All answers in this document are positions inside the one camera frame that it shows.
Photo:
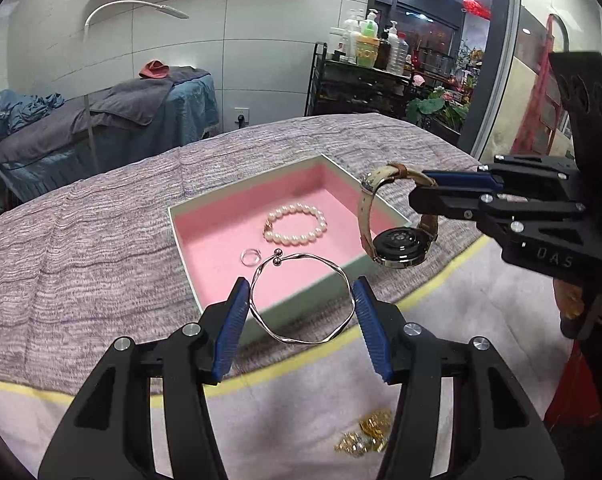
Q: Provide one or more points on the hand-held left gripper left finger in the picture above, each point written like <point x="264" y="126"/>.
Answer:
<point x="228" y="330"/>

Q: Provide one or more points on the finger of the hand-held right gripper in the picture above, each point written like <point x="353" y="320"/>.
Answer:
<point x="431" y="202"/>
<point x="451" y="178"/>

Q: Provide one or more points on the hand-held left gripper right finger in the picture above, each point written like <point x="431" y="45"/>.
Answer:
<point x="373" y="330"/>

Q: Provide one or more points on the pale green box pink lining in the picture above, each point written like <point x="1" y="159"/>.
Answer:
<point x="216" y="240"/>

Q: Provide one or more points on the silver twisted bangle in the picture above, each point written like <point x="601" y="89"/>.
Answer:
<point x="277" y="252"/>

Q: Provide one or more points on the gold jewelry pile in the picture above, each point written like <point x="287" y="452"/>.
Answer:
<point x="371" y="427"/>

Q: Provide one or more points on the person's right hand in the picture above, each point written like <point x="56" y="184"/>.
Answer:
<point x="567" y="307"/>

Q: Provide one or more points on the green potted plant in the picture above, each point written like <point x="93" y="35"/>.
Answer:
<point x="431" y="107"/>

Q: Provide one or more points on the pale bedsheet with yellow stripe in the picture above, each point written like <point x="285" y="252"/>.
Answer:
<point x="291" y="410"/>

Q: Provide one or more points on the black trolley cart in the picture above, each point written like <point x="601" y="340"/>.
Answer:
<point x="351" y="90"/>

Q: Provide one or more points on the red cloth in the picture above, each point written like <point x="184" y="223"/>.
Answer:
<point x="576" y="390"/>

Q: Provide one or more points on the group of toiletry bottles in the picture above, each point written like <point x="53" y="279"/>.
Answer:
<point x="366" y="45"/>

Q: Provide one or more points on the purple knit blanket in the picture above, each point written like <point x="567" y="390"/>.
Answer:
<point x="81" y="260"/>

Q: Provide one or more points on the red hanging lantern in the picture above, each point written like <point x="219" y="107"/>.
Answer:
<point x="476" y="8"/>

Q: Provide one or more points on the massage bed with blue cover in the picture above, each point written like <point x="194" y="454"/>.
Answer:
<point x="181" y="110"/>

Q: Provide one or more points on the grey towel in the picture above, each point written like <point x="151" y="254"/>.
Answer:
<point x="131" y="100"/>

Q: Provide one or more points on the pink cloth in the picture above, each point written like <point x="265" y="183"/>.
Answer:
<point x="155" y="70"/>

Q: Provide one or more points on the crumpled blue bedding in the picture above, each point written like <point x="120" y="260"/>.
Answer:
<point x="16" y="110"/>

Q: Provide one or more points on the white arched floor lamp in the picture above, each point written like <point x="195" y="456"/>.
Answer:
<point x="131" y="2"/>

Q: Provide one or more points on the red metal frame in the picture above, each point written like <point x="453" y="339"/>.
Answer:
<point x="536" y="100"/>

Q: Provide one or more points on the grey door frame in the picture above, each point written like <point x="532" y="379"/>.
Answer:
<point x="501" y="60"/>

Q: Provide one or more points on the wall power outlet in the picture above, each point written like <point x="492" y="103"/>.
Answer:
<point x="242" y="116"/>

